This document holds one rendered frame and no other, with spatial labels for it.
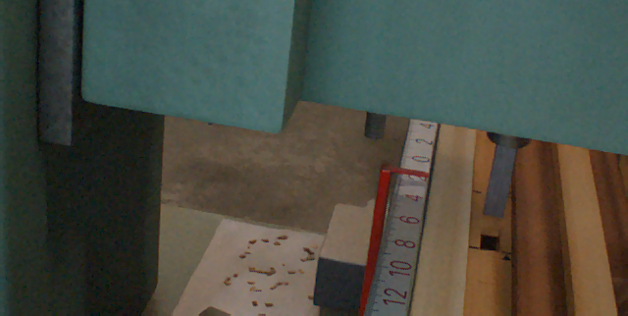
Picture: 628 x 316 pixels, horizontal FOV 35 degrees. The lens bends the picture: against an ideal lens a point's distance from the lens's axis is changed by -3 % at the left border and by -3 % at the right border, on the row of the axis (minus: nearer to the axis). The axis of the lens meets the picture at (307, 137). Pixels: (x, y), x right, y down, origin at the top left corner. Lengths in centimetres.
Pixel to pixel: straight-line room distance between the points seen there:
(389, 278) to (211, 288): 28
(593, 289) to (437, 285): 6
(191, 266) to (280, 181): 190
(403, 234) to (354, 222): 23
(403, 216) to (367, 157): 233
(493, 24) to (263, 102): 9
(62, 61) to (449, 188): 18
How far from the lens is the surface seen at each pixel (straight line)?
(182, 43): 37
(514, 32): 39
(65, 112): 39
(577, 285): 40
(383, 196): 45
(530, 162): 51
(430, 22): 39
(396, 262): 38
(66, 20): 38
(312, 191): 253
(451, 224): 43
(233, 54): 36
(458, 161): 49
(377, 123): 49
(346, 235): 61
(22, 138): 38
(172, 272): 66
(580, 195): 47
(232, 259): 67
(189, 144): 272
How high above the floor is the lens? 115
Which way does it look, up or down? 24 degrees down
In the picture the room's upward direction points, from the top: 6 degrees clockwise
